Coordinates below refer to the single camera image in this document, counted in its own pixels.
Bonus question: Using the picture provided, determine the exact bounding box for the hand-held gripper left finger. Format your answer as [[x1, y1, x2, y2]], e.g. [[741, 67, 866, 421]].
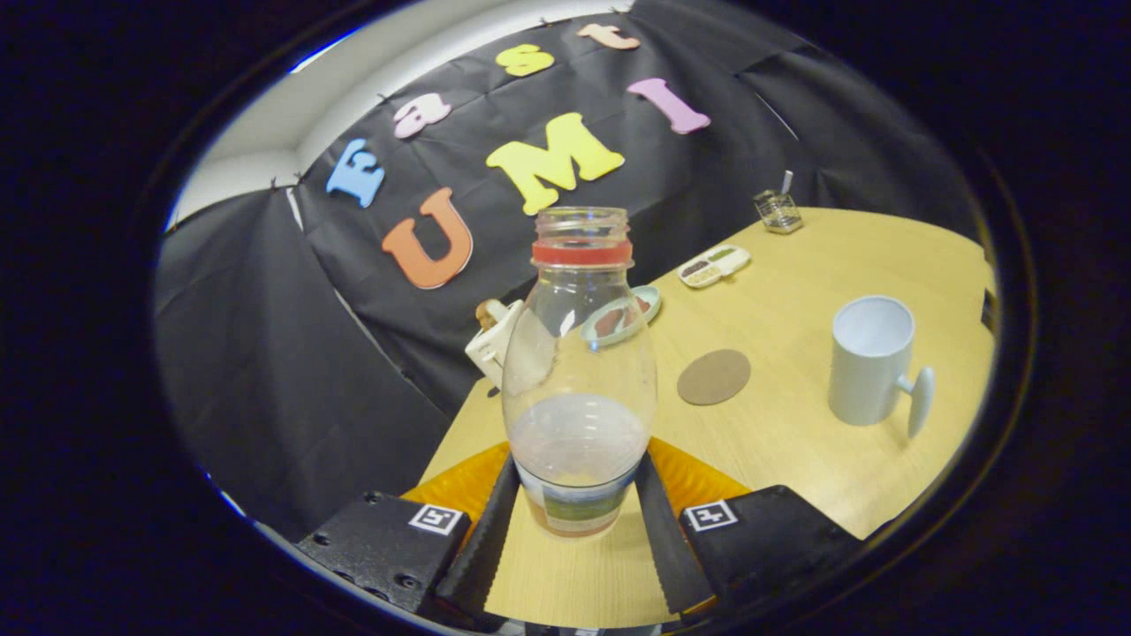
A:
[[296, 442, 524, 624]]

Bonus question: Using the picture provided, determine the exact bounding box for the white divided condiment dish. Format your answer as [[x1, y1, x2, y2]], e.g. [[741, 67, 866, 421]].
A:
[[678, 245, 753, 290]]

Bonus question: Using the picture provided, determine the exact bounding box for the white cup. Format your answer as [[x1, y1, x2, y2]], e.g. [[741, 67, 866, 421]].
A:
[[828, 295, 936, 440]]

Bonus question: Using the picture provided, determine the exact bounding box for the wire mesh holder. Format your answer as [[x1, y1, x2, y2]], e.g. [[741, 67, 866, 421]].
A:
[[753, 189, 804, 235]]

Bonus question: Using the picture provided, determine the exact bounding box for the brown round coaster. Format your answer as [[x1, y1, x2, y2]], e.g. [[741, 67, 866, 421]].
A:
[[677, 348, 752, 407]]

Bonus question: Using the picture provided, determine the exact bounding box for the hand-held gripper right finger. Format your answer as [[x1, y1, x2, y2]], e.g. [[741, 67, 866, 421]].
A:
[[634, 437, 865, 617]]

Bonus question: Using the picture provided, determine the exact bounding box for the light green plate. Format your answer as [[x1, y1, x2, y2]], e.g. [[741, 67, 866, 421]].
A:
[[581, 284, 662, 347]]

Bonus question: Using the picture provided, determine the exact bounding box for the wooden table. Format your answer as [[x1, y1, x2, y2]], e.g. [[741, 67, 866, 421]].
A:
[[415, 206, 998, 630]]

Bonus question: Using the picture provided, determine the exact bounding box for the white toaster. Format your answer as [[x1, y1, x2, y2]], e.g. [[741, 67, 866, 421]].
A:
[[465, 299, 527, 390]]

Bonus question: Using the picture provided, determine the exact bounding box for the clear plastic juice bottle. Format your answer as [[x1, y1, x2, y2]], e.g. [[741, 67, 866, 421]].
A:
[[501, 206, 659, 541]]

